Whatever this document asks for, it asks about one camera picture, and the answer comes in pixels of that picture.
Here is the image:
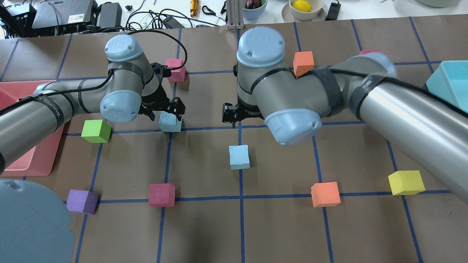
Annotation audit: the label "yellow lemon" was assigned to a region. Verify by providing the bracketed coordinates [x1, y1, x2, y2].
[291, 0, 313, 13]

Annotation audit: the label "teal plastic bin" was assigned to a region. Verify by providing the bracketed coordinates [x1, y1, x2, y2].
[426, 60, 468, 112]

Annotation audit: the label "orange foam block near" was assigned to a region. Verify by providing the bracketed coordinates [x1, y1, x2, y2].
[311, 182, 341, 208]

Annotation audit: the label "orange foam block far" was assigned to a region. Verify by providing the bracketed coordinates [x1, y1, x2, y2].
[293, 51, 315, 78]

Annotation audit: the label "orange foam block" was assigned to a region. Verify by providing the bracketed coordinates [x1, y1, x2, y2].
[293, 51, 315, 78]
[311, 182, 341, 208]

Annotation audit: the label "pink foam block left-near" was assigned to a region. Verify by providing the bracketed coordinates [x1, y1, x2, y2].
[148, 183, 176, 208]

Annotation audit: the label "black power adapter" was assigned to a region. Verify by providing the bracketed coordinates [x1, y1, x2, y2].
[325, 1, 341, 20]

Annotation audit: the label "scissors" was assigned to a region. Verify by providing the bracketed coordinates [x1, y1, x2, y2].
[201, 5, 227, 21]

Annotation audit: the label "pink plastic bin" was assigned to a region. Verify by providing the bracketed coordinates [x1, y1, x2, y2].
[0, 80, 65, 177]

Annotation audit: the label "light blue foam block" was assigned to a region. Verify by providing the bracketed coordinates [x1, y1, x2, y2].
[229, 145, 250, 170]

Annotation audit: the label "pink foam block left-far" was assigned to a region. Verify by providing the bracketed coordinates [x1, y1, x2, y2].
[166, 58, 186, 82]

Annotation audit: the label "green bowl with fruit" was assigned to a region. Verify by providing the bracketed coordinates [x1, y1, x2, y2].
[242, 0, 268, 20]

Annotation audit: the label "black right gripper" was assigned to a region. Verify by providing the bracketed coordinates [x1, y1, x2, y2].
[222, 64, 265, 123]

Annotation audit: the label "purple foam block far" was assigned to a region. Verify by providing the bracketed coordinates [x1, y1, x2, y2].
[66, 189, 99, 214]

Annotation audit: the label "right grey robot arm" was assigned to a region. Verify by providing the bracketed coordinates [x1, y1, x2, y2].
[222, 26, 468, 202]

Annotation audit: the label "aluminium frame post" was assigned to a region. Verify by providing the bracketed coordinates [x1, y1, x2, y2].
[226, 0, 245, 30]

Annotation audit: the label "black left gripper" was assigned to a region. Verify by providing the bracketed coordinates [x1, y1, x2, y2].
[139, 63, 186, 121]

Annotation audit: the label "yellow foam block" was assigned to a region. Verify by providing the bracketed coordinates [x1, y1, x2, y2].
[388, 170, 426, 196]

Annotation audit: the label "beige bowl with lemon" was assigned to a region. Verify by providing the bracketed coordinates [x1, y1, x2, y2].
[282, 0, 325, 22]

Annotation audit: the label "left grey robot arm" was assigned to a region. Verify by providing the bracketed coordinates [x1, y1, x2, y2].
[0, 31, 186, 172]

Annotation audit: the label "green foam block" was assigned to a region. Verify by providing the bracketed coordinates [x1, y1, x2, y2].
[81, 119, 112, 143]

